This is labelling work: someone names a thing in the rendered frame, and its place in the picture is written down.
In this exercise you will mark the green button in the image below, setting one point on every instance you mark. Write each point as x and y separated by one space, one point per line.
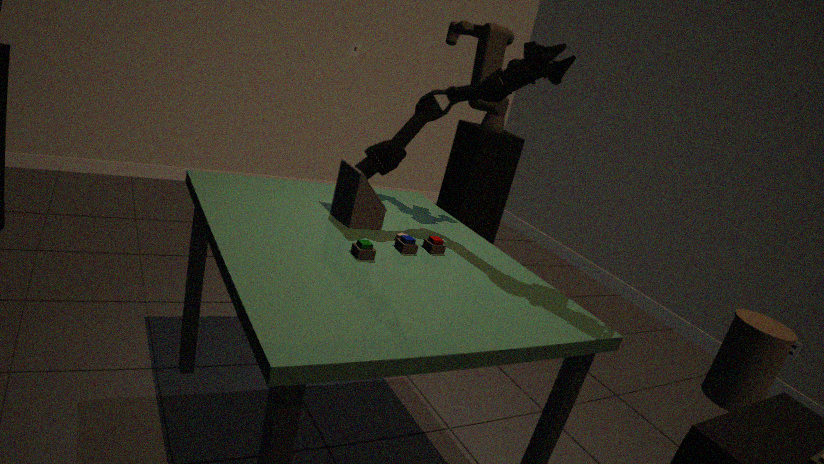
363 250

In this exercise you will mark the red button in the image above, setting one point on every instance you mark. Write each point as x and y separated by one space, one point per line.
434 245

